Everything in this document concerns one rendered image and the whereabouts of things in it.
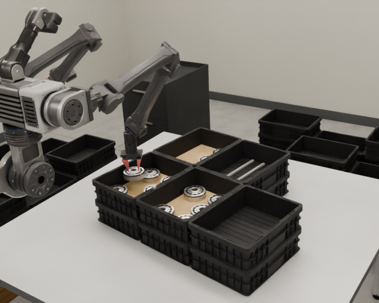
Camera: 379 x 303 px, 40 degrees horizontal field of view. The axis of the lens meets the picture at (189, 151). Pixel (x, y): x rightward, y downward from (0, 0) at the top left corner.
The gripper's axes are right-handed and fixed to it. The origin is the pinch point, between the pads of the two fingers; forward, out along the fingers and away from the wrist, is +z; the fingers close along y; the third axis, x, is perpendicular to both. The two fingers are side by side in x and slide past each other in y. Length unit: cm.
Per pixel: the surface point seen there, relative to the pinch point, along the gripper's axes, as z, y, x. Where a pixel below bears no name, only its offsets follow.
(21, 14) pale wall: -37, 146, -297
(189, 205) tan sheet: 10.2, -27.0, 19.6
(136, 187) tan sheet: 9.3, -0.8, 1.0
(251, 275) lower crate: 15, -51, 67
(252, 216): 11, -55, 30
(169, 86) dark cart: 1, -8, -145
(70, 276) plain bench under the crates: 23, 22, 52
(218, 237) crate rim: 2, -39, 60
